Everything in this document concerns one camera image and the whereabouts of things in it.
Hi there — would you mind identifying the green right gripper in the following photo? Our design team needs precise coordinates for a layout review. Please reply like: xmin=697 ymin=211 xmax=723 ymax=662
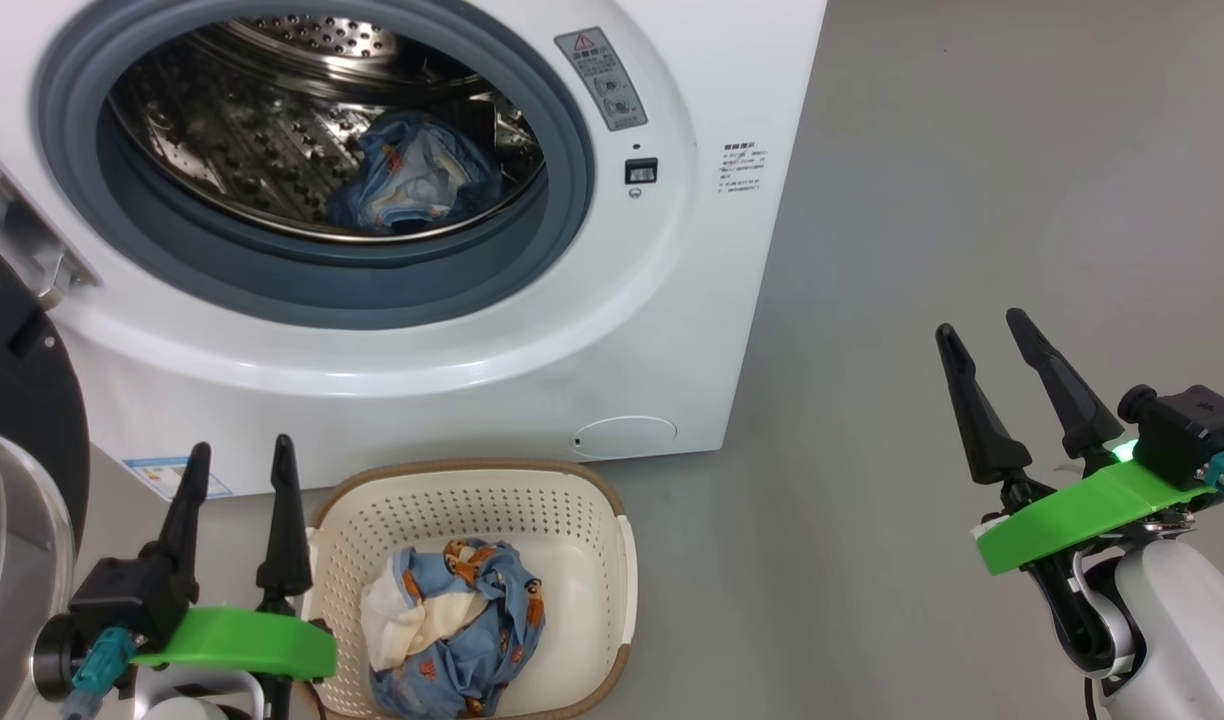
xmin=935 ymin=308 xmax=1216 ymax=577

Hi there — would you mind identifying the white front-load washing machine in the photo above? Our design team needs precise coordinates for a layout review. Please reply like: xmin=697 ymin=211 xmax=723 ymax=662
xmin=0 ymin=0 xmax=829 ymax=498

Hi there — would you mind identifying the cream perforated laundry basket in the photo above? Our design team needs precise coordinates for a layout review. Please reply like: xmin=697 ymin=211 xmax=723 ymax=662
xmin=297 ymin=459 xmax=638 ymax=720

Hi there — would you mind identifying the stainless steel washing machine drum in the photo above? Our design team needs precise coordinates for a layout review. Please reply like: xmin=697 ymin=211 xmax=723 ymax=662
xmin=107 ymin=15 xmax=548 ymax=244

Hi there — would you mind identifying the blue cartoon print garment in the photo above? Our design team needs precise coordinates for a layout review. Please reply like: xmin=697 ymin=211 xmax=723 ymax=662
xmin=327 ymin=110 xmax=503 ymax=237

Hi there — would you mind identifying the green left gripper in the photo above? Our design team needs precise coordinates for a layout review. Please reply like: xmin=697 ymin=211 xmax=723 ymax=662
xmin=130 ymin=434 xmax=339 ymax=720

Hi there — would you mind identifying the grey rubber door gasket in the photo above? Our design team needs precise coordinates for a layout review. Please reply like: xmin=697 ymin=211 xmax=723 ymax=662
xmin=32 ymin=0 xmax=598 ymax=331

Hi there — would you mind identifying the blue energy label sticker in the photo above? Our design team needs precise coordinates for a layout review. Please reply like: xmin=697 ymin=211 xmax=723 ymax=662
xmin=122 ymin=456 xmax=235 ymax=501

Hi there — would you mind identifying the metal door hinge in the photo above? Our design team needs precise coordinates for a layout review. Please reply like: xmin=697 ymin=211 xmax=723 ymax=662
xmin=0 ymin=150 xmax=103 ymax=301

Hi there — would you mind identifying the black round washer door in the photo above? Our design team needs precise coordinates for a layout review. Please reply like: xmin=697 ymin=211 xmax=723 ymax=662
xmin=0 ymin=240 xmax=91 ymax=720

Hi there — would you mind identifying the round white filter cover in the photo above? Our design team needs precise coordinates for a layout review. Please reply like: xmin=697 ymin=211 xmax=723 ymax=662
xmin=570 ymin=416 xmax=679 ymax=461

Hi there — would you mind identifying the grey warning sticker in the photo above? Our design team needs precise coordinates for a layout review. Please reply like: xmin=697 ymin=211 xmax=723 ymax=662
xmin=554 ymin=27 xmax=649 ymax=133

